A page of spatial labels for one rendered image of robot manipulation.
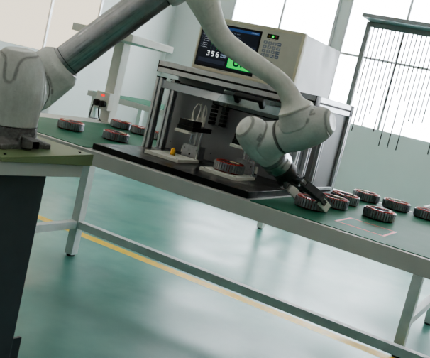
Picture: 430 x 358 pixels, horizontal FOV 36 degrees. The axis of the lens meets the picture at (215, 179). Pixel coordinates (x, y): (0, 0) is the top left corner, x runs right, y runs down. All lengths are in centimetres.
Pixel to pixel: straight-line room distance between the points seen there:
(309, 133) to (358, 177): 700
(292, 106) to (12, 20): 625
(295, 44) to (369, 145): 645
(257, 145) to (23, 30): 629
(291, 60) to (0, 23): 567
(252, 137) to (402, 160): 686
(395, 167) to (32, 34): 470
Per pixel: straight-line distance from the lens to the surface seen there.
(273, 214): 202
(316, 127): 188
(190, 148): 260
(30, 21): 812
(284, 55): 246
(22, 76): 196
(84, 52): 214
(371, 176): 883
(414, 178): 870
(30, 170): 192
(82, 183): 362
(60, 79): 214
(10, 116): 196
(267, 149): 195
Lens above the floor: 107
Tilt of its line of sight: 8 degrees down
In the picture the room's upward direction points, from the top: 13 degrees clockwise
